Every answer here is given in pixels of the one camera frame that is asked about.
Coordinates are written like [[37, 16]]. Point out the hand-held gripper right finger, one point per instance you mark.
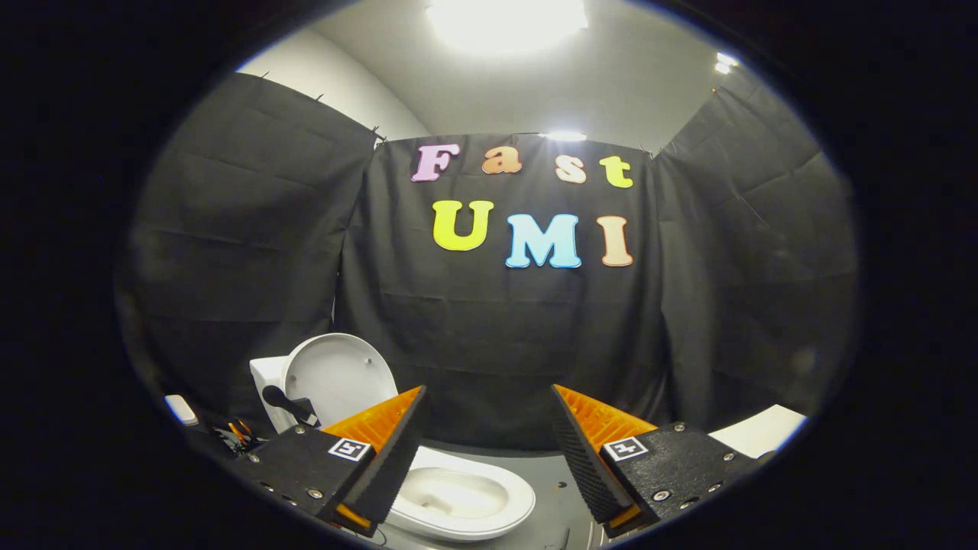
[[581, 466]]

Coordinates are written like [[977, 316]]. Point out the ceiling light behind cloth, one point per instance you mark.
[[564, 136]]

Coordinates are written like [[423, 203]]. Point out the white drawer cabinet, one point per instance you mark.
[[760, 431]]

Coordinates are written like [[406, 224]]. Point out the large ceiling light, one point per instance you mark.
[[508, 21]]

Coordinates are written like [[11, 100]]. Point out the black backdrop cloth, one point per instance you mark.
[[504, 344]]

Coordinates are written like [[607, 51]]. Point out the small white device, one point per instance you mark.
[[181, 410]]

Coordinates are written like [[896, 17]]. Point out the small ceiling light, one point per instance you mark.
[[724, 63]]

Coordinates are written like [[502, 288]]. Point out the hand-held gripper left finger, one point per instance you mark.
[[393, 466]]

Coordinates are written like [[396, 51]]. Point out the white toilet lid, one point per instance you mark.
[[344, 374]]

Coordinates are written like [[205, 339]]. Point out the white toilet tank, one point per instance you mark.
[[267, 382]]

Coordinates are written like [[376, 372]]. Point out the white toilet bowl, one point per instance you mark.
[[458, 493]]

